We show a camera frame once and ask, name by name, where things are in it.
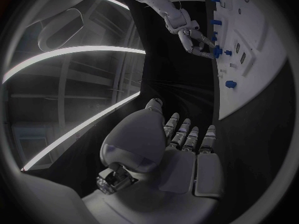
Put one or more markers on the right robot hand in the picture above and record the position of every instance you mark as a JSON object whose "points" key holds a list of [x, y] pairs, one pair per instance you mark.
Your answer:
{"points": [[186, 39]]}

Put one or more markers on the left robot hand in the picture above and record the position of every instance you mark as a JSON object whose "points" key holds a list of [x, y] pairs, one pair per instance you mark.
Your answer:
{"points": [[149, 153]]}

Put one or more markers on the blue peg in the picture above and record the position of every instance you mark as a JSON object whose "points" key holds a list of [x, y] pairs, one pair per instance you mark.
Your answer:
{"points": [[228, 52], [215, 22], [230, 84]]}

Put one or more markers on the blue gear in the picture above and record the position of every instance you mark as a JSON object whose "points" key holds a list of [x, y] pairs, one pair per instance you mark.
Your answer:
{"points": [[217, 51]]}

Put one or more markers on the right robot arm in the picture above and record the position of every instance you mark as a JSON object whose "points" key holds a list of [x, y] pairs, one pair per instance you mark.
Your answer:
{"points": [[163, 5]]}

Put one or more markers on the white task board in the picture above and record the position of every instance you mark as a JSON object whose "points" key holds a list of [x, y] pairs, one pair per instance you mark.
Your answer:
{"points": [[257, 41]]}

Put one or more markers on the blue plug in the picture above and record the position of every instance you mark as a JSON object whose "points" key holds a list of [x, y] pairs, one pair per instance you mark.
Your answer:
{"points": [[214, 38], [215, 33]]}

